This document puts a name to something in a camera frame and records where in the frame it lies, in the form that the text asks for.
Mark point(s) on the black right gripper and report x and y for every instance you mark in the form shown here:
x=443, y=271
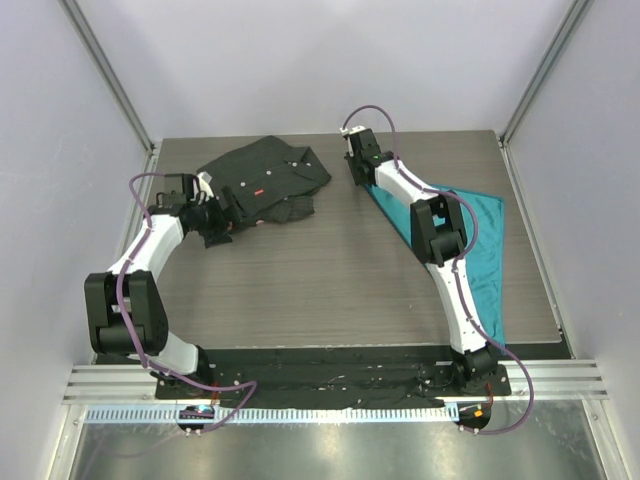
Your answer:
x=351, y=159

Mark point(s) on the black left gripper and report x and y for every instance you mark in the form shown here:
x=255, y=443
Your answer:
x=218, y=235

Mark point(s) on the teal satin napkin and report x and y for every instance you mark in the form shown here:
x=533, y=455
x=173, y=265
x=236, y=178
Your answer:
x=484, y=263

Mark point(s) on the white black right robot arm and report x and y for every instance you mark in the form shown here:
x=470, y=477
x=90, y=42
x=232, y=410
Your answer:
x=438, y=240

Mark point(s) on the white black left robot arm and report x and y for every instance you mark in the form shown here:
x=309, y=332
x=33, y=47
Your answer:
x=126, y=316

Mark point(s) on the dark pinstriped shirt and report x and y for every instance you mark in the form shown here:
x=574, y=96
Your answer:
x=270, y=180

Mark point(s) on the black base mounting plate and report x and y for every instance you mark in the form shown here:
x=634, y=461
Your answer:
x=336, y=378

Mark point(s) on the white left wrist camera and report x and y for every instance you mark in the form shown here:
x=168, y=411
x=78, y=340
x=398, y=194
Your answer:
x=203, y=188

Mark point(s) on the white slotted cable duct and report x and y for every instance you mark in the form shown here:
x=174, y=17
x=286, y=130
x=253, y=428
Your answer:
x=201, y=414

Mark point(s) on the aluminium frame rail right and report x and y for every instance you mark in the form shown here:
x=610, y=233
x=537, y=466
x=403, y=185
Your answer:
x=568, y=26

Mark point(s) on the aluminium frame post left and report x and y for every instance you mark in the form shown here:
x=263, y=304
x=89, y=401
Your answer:
x=92, y=45

